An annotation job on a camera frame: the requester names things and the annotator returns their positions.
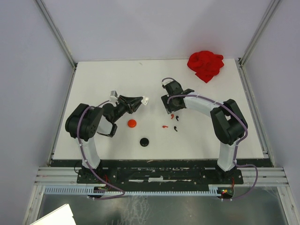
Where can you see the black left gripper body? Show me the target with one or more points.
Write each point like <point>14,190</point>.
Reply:
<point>123,102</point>

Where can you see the left aluminium frame post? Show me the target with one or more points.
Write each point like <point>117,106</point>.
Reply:
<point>56,32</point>

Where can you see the aluminium frame post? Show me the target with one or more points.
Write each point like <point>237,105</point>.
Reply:
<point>265,20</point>
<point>56,32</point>

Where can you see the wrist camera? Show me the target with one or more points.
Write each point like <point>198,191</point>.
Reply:
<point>113,95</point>
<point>165,81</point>

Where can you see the aluminium front rail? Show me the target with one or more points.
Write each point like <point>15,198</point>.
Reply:
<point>267,177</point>

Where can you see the orange round earbud case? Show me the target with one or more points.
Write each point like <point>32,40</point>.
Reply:
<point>132,123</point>

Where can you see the white paper sheet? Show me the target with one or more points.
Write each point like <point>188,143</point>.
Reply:
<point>61,216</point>

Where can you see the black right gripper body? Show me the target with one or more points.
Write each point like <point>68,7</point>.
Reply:
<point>172,105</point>

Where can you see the red crumpled cloth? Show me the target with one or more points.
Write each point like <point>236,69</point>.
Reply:
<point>205,64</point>

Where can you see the right aluminium frame post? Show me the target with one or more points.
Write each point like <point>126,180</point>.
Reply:
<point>265,20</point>

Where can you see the black round earbud case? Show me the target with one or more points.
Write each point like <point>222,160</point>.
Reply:
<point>144,142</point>

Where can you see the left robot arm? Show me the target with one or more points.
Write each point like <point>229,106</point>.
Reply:
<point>86,121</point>

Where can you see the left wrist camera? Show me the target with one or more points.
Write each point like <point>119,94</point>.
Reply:
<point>113,95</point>

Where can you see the white slotted cable duct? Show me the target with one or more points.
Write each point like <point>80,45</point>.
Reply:
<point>98,190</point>

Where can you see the white round earbud case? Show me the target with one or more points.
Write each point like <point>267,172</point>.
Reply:
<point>145,100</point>

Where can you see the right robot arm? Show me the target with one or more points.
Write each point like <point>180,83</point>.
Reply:
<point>230,126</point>

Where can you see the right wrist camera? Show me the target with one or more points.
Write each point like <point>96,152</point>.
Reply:
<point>165,81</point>

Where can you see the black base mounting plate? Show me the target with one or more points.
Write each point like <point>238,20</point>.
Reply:
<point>126,175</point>

